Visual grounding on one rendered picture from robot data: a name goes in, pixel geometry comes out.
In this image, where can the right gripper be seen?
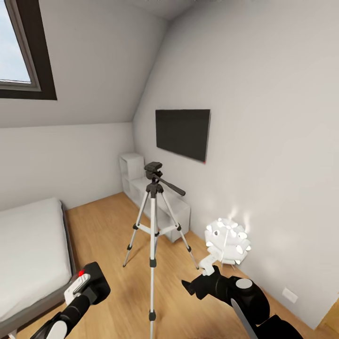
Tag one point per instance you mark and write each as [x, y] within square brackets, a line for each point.
[204, 284]

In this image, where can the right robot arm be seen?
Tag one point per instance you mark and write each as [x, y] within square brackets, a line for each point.
[248, 300]

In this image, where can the fixed window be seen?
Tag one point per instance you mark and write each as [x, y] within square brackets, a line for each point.
[25, 69]

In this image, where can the wall socket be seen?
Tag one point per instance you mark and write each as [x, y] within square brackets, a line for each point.
[288, 294]

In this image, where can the bookcase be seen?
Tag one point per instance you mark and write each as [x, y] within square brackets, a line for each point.
[134, 182]

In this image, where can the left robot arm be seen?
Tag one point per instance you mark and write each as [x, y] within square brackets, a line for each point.
[62, 323]

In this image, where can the digital camera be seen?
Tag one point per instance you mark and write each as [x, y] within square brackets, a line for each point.
[97, 278]

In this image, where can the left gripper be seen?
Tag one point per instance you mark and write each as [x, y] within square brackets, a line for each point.
[85, 300]

